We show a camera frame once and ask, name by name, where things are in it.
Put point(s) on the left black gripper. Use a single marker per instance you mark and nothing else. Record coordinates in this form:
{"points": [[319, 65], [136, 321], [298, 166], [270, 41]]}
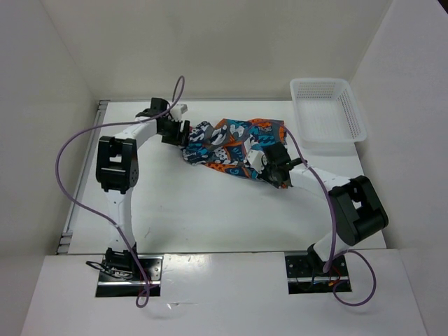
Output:
{"points": [[176, 138]]}

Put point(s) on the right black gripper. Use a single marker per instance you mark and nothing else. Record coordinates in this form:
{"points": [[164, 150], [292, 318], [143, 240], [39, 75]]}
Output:
{"points": [[263, 176]]}

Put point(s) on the colourful patterned shorts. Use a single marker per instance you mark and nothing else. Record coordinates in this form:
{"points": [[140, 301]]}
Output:
{"points": [[224, 146]]}

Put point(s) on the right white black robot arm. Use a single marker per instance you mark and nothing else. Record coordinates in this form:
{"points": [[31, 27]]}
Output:
{"points": [[356, 211]]}

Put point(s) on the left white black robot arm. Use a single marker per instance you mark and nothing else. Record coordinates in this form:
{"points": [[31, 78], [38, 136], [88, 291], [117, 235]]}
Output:
{"points": [[117, 172]]}

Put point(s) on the white perforated plastic basket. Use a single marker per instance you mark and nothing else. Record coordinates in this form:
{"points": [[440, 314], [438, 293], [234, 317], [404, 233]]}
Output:
{"points": [[326, 111]]}

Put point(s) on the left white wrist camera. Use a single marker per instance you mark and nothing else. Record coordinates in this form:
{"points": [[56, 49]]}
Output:
{"points": [[177, 111]]}

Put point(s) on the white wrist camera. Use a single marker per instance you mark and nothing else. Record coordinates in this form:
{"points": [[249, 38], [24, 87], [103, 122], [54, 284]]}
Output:
{"points": [[177, 111], [256, 160]]}

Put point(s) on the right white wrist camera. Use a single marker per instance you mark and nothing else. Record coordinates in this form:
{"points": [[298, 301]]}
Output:
{"points": [[256, 160]]}

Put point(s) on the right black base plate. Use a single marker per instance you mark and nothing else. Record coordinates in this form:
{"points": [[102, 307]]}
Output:
{"points": [[302, 279]]}

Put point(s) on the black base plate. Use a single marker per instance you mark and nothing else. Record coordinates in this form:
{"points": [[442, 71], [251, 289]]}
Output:
{"points": [[302, 279], [115, 283]]}

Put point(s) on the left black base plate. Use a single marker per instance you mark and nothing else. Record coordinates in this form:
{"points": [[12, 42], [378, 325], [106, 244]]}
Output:
{"points": [[115, 283]]}

